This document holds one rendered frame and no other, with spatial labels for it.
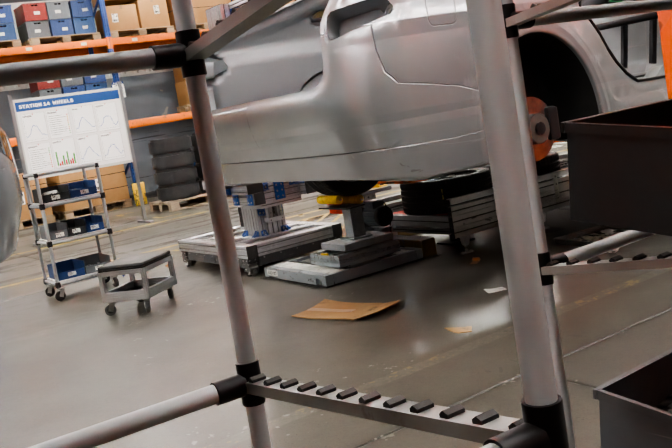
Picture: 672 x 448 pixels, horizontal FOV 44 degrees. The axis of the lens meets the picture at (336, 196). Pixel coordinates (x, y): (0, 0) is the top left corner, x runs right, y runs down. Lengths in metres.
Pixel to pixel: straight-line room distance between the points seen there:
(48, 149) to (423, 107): 8.26
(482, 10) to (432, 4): 3.08
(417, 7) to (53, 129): 8.27
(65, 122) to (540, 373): 10.93
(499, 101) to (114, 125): 11.09
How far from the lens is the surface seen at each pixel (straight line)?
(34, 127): 11.42
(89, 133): 11.60
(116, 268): 5.69
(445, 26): 3.80
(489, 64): 0.69
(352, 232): 5.64
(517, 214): 0.70
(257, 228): 6.56
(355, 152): 3.67
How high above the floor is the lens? 1.11
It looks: 6 degrees down
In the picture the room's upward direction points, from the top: 9 degrees counter-clockwise
